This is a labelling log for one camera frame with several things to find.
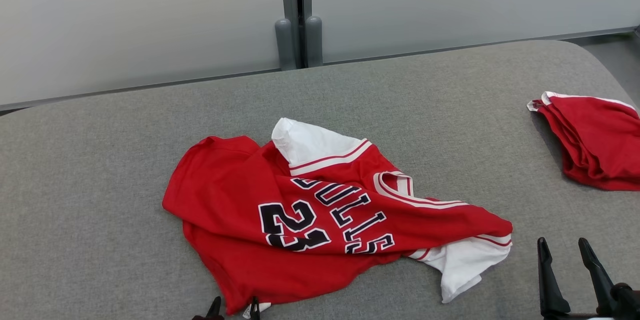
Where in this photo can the red shorts white trim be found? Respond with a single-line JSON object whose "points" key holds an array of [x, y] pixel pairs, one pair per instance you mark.
{"points": [[600, 144]]}

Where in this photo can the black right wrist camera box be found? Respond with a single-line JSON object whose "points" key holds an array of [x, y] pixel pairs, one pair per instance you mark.
{"points": [[627, 302]]}

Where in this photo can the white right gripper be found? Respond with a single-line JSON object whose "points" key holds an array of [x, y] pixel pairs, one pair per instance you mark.
{"points": [[575, 318]]}

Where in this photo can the grey cylindrical post bumper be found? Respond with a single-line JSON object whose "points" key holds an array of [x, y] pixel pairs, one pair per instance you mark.
{"points": [[283, 44], [314, 39]]}

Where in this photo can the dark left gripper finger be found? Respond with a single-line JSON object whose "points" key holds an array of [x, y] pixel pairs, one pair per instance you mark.
{"points": [[215, 310], [254, 310]]}

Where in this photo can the red white Bulls jersey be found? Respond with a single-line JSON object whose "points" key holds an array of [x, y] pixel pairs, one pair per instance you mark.
{"points": [[240, 185]]}

